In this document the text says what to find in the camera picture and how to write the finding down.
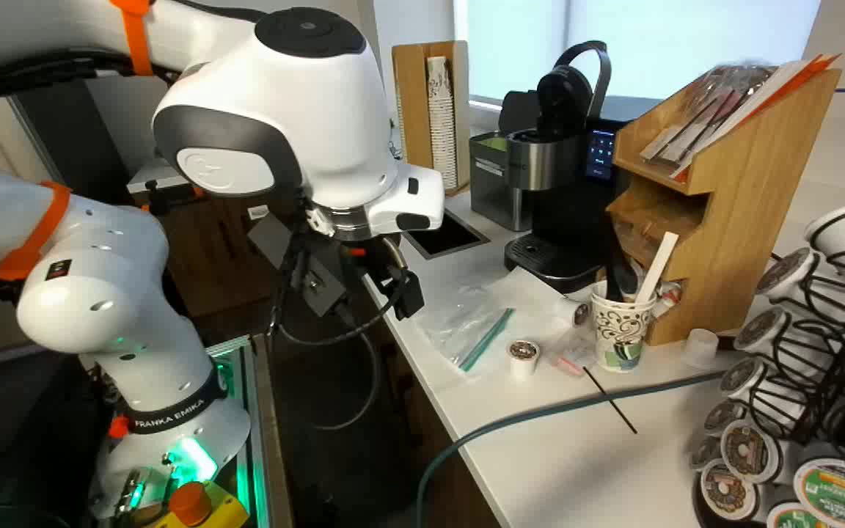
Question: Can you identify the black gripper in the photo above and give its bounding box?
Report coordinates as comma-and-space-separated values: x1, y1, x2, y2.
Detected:
250, 215, 423, 319

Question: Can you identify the donut shop coffee pod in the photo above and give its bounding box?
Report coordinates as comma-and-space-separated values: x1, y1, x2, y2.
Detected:
507, 341, 542, 378

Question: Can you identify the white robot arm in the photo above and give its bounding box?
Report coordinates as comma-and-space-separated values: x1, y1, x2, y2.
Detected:
0, 0, 442, 521

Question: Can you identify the black silver coffee maker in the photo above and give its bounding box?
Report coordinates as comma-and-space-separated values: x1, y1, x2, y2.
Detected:
505, 40, 617, 290

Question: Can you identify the clear plastic bag of stirrers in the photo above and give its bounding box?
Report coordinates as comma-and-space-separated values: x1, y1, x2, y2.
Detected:
417, 269, 576, 376

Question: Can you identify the stack of paper cups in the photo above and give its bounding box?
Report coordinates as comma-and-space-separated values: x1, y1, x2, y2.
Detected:
429, 56, 454, 188

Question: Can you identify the silver lidded trash bin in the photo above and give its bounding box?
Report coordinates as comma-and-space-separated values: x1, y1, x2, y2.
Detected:
470, 133, 527, 232

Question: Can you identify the wooden cup dispenser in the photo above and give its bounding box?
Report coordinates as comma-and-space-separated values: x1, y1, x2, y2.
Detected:
389, 40, 470, 193

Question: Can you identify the black stir stick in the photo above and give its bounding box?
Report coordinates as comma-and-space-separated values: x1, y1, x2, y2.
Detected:
584, 366, 639, 433

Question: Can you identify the patterned paper cup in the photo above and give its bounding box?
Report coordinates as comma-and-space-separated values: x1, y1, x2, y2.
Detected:
593, 297, 653, 373

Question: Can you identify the white creamer cup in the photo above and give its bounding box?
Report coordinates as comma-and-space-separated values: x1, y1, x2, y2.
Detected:
683, 328, 718, 366

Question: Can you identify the wooden condiment organizer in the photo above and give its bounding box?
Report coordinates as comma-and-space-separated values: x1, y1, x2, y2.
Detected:
606, 56, 838, 344

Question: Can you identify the dark power cable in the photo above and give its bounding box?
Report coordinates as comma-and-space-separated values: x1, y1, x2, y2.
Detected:
410, 366, 728, 528

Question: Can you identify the black wire pod carousel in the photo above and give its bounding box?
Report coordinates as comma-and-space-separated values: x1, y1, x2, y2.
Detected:
691, 206, 845, 528

